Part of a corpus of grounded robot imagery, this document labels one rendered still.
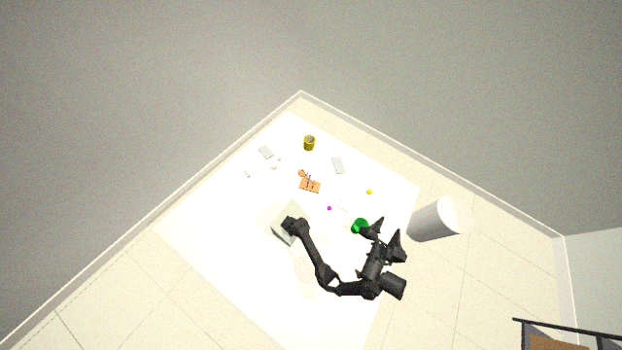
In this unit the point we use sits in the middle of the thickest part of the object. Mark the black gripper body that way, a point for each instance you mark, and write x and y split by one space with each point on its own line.
373 254

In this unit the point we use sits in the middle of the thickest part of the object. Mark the yellow cup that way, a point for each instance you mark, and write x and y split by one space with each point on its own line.
309 142

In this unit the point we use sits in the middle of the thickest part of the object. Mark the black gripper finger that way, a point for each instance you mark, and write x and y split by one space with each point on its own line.
377 225
395 240

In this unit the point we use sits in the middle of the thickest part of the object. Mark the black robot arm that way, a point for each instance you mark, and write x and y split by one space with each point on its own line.
372 283

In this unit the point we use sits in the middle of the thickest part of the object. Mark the green plastic cup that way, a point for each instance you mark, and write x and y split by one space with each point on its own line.
358 223

